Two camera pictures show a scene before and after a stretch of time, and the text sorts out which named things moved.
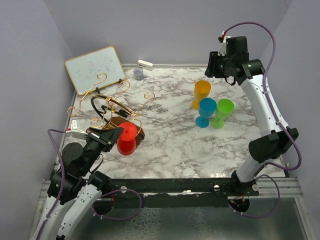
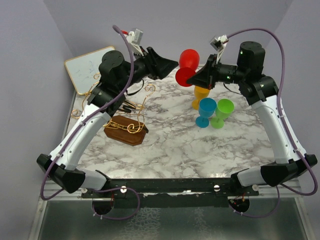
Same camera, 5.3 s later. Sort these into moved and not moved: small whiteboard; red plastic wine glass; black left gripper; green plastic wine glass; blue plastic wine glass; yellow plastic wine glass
Moved: black left gripper; red plastic wine glass
Not moved: blue plastic wine glass; green plastic wine glass; yellow plastic wine glass; small whiteboard
